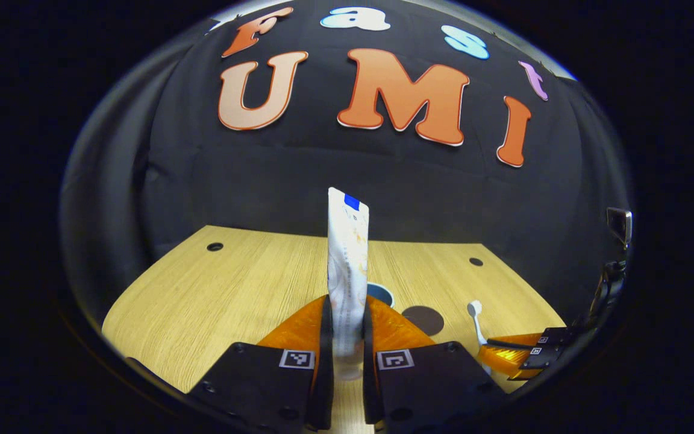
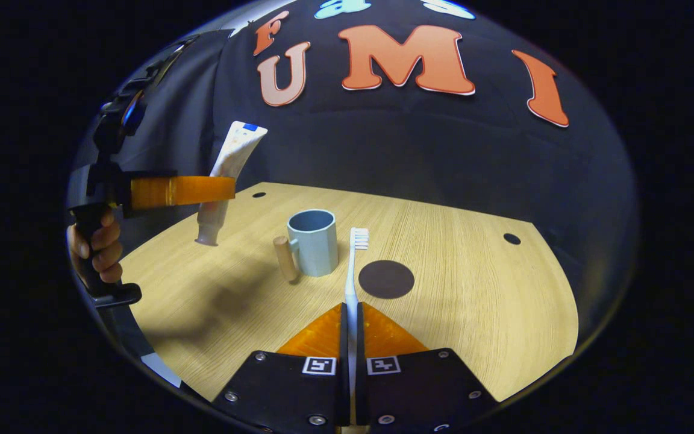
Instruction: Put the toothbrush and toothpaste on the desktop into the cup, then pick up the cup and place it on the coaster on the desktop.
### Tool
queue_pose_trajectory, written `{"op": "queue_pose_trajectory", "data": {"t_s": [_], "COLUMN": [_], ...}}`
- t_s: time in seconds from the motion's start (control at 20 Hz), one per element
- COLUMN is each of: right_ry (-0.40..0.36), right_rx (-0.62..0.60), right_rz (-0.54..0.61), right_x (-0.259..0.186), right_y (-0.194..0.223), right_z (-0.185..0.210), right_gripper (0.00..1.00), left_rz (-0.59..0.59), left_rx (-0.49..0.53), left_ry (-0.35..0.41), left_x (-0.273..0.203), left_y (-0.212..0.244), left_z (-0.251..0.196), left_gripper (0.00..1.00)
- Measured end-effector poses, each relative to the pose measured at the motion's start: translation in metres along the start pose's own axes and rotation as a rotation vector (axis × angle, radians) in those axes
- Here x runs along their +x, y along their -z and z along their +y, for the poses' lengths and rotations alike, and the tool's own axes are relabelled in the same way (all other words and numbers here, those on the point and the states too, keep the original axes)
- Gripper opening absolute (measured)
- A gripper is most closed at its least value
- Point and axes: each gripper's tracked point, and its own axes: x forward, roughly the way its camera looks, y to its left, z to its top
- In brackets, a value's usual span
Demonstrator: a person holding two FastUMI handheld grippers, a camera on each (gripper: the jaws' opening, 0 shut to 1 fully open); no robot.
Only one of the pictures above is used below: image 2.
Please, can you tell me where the dark brown round coaster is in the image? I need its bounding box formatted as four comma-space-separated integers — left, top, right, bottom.
358, 260, 415, 300

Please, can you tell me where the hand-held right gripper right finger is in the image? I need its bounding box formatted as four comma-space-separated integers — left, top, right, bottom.
356, 301, 499, 432

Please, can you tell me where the white toothbrush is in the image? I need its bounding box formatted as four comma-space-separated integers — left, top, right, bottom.
345, 227, 370, 426

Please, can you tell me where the white toothpaste tube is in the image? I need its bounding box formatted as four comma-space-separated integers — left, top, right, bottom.
195, 121, 268, 247

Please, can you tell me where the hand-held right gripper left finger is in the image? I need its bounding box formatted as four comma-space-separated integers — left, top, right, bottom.
211, 303, 351, 432

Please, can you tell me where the light blue cup wooden handle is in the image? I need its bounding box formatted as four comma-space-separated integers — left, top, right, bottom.
272, 209, 339, 284

